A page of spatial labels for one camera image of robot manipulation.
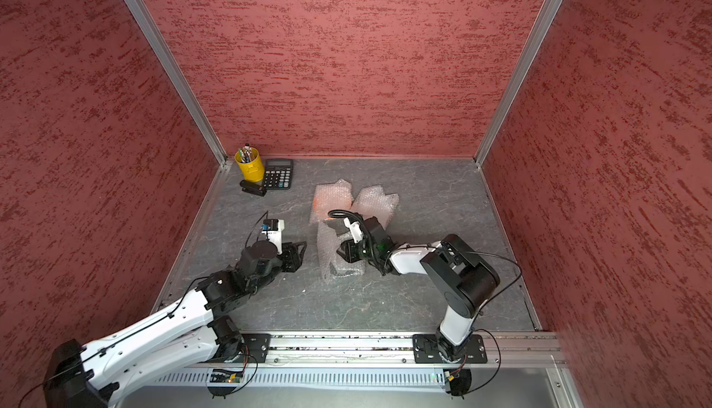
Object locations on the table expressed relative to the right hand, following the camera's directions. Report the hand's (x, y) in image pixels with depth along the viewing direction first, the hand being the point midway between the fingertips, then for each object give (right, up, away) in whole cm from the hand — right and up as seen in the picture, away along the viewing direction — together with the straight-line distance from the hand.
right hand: (338, 254), depth 89 cm
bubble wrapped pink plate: (+11, +17, +14) cm, 24 cm away
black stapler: (-36, +22, +18) cm, 46 cm away
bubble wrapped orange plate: (-4, +18, +14) cm, 23 cm away
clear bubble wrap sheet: (-1, -3, -5) cm, 6 cm away
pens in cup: (-36, +35, +11) cm, 51 cm away
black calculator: (-28, +28, +24) cm, 46 cm away
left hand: (-10, +4, -11) cm, 15 cm away
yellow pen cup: (-36, +29, +18) cm, 49 cm away
